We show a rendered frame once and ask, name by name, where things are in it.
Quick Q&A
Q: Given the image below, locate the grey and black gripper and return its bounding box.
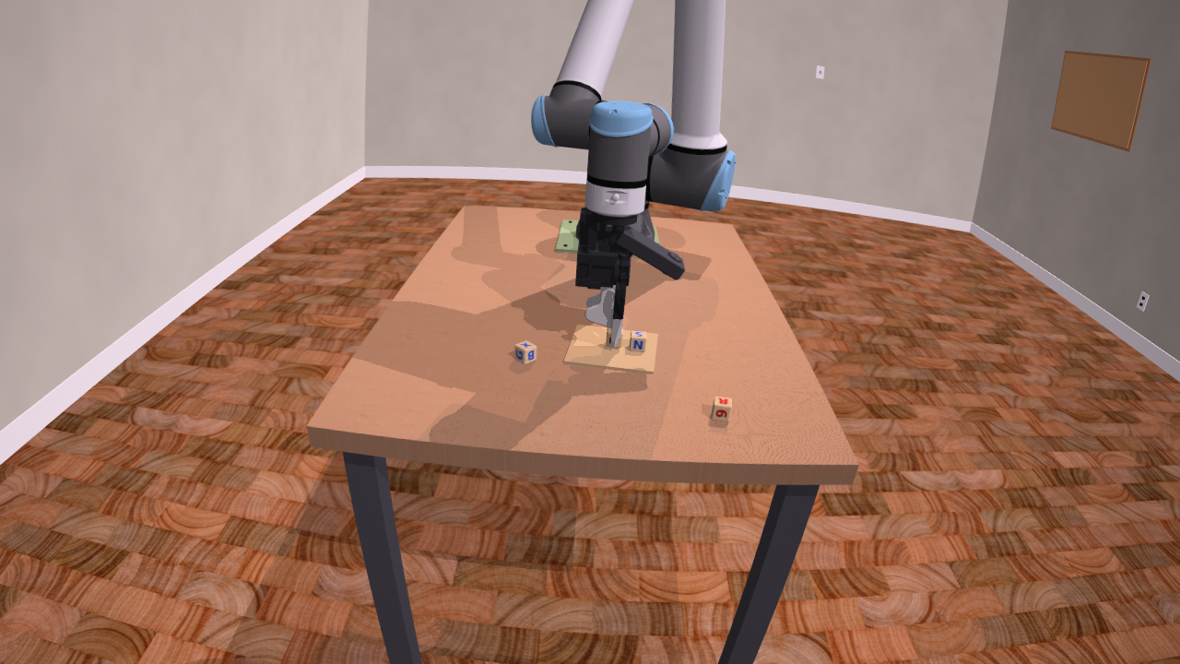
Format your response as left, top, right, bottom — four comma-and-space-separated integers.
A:
575, 208, 637, 349

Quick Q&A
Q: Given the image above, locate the tan flat mat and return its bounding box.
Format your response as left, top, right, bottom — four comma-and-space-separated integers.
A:
564, 326, 658, 374

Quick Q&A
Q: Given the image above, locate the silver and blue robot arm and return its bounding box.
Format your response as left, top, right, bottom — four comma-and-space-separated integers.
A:
531, 0, 736, 280

